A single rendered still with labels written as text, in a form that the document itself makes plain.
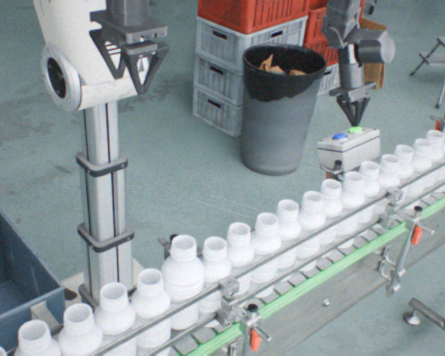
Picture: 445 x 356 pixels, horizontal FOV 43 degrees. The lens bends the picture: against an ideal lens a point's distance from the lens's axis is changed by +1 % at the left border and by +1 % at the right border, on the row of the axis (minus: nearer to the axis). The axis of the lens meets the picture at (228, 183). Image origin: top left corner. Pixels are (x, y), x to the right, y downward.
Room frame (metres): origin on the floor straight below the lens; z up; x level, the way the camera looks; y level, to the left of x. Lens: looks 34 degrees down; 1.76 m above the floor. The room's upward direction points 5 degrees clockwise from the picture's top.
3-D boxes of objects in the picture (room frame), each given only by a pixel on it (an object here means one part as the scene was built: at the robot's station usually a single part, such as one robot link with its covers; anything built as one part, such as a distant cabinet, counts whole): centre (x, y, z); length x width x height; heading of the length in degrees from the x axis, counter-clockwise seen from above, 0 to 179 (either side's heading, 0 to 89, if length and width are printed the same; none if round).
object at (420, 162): (1.10, -0.42, 1.08); 0.06 x 0.06 x 0.17
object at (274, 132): (2.87, -0.24, 0.32); 0.45 x 0.45 x 0.64
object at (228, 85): (3.45, -0.05, 0.33); 0.61 x 0.41 x 0.22; 140
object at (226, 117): (3.45, -0.06, 0.11); 0.61 x 0.41 x 0.22; 139
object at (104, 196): (1.28, 0.35, 0.74); 0.11 x 0.11 x 0.40; 44
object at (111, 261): (1.28, 0.35, 0.49); 0.13 x 0.13 x 0.40; 44
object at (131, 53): (0.75, 0.15, 1.44); 0.07 x 0.07 x 0.09; 44
